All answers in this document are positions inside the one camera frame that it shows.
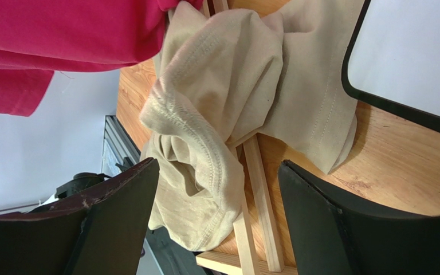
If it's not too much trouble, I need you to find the beige t-shirt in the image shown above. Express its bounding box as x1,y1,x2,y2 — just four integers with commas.
140,1,363,252

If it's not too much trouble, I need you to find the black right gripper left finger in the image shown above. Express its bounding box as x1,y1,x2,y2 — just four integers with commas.
0,158,159,274

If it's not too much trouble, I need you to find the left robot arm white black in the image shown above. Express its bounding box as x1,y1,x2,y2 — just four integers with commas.
30,172,111,213

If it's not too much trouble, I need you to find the wooden clothes rack frame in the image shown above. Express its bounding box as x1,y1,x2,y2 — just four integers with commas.
195,0,299,275

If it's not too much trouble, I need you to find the magenta t-shirt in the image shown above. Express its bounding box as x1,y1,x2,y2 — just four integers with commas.
0,0,206,117

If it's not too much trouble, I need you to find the white whiteboard black frame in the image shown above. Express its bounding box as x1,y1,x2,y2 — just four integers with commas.
341,1,440,133

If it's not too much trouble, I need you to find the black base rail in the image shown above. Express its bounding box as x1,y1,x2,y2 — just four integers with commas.
101,116,214,274

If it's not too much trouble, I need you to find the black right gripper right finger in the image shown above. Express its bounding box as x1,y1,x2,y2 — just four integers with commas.
278,160,440,274

